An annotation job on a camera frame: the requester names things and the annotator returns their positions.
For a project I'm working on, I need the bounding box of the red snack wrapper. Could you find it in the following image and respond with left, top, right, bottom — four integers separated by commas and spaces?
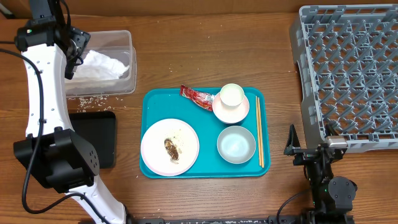
180, 85, 215, 111

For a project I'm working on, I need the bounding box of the grey dishwasher rack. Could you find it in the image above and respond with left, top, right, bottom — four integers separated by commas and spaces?
289, 4, 397, 153

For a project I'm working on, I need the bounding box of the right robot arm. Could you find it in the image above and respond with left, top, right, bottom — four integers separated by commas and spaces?
276, 124, 358, 224

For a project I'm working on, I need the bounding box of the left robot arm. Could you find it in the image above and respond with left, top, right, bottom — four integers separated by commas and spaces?
13, 1, 132, 223

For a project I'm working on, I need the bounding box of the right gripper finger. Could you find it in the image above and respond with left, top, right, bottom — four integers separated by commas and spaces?
284, 124, 301, 155
325, 123, 338, 137

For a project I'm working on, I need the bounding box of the white cup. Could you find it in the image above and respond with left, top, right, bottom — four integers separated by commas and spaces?
220, 83, 244, 108

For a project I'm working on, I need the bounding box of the large white plate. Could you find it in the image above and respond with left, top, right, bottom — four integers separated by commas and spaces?
141, 118, 200, 177

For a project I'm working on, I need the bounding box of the white napkin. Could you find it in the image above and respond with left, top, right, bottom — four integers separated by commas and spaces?
71, 50, 129, 82

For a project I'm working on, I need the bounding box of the right wooden chopstick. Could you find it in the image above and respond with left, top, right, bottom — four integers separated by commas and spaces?
257, 97, 265, 168

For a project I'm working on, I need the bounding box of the brown food scrap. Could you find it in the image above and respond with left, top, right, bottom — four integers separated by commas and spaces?
164, 138, 182, 164

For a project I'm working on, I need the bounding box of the black tray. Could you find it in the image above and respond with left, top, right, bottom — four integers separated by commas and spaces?
69, 111, 117, 169

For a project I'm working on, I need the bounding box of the clear plastic bin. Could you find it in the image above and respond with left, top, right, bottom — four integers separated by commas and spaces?
65, 30, 137, 97

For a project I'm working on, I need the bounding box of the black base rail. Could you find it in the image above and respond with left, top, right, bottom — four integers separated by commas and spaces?
135, 215, 305, 224

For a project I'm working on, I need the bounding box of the left wooden chopstick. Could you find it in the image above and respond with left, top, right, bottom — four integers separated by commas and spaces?
256, 96, 262, 167

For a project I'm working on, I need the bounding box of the grey bowl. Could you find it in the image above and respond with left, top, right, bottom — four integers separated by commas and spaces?
216, 126, 256, 164

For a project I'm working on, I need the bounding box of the teal serving tray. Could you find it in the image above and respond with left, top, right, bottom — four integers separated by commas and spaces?
141, 87, 271, 179

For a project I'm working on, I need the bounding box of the wooden chopstick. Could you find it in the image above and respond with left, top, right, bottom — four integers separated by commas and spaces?
256, 96, 262, 167
257, 97, 265, 168

